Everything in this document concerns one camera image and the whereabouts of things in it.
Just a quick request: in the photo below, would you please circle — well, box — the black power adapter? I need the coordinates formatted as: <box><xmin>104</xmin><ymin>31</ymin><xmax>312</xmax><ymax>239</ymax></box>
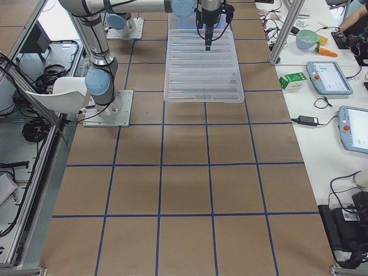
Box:
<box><xmin>297</xmin><ymin>115</ymin><xmax>319</xmax><ymax>127</ymax></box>

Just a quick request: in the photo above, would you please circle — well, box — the aluminium frame post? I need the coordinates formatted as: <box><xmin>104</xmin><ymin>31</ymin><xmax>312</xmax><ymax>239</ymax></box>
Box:
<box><xmin>269</xmin><ymin>0</ymin><xmax>305</xmax><ymax>65</ymax></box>

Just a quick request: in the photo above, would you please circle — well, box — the orange toy carrot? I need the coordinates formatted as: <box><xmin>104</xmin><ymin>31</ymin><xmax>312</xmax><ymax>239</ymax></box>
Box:
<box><xmin>315</xmin><ymin>47</ymin><xmax>338</xmax><ymax>58</ymax></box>

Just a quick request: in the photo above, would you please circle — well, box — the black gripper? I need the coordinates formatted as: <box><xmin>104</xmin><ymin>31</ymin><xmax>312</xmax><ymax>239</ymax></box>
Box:
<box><xmin>201</xmin><ymin>7</ymin><xmax>220</xmax><ymax>51</ymax></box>

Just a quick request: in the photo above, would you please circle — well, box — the white plastic chair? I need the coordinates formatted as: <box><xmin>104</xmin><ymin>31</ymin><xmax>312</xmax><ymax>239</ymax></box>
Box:
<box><xmin>26</xmin><ymin>77</ymin><xmax>87</xmax><ymax>114</ymax></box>

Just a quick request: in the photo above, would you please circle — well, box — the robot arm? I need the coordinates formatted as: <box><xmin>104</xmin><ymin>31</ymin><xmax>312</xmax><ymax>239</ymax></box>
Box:
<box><xmin>59</xmin><ymin>1</ymin><xmax>222</xmax><ymax>119</ymax></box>

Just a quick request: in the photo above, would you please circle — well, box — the green white carton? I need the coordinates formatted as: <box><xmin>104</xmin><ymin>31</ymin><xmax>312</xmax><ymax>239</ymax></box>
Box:
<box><xmin>279</xmin><ymin>72</ymin><xmax>307</xmax><ymax>90</ymax></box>

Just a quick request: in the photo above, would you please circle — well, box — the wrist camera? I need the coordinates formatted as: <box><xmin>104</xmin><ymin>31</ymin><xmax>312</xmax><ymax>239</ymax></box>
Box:
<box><xmin>221</xmin><ymin>3</ymin><xmax>235</xmax><ymax>24</ymax></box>

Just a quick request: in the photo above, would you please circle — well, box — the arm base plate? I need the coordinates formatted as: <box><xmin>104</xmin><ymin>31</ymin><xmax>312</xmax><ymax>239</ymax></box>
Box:
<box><xmin>106</xmin><ymin>15</ymin><xmax>144</xmax><ymax>40</ymax></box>
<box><xmin>82</xmin><ymin>90</ymin><xmax>133</xmax><ymax>127</ymax></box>

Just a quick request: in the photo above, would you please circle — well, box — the green bowl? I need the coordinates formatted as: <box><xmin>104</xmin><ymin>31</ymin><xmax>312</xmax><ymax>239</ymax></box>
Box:
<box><xmin>296</xmin><ymin>29</ymin><xmax>319</xmax><ymax>49</ymax></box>

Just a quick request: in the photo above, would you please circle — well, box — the blue teach pendant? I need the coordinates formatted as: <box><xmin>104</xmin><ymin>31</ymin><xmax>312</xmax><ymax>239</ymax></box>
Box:
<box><xmin>306</xmin><ymin>61</ymin><xmax>353</xmax><ymax>95</ymax></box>
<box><xmin>338</xmin><ymin>106</ymin><xmax>367</xmax><ymax>154</ymax></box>

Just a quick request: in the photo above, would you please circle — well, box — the clear plastic box lid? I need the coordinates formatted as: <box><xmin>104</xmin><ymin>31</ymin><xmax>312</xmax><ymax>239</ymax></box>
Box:
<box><xmin>164</xmin><ymin>29</ymin><xmax>244</xmax><ymax>104</ymax></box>

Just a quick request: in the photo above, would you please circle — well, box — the yellow toy corn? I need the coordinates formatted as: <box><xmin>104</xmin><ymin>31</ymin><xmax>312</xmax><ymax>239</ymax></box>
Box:
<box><xmin>317</xmin><ymin>34</ymin><xmax>328</xmax><ymax>46</ymax></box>

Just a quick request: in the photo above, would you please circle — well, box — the clear plastic storage box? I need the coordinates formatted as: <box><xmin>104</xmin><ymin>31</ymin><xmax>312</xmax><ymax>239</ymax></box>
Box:
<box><xmin>167</xmin><ymin>13</ymin><xmax>233</xmax><ymax>35</ymax></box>

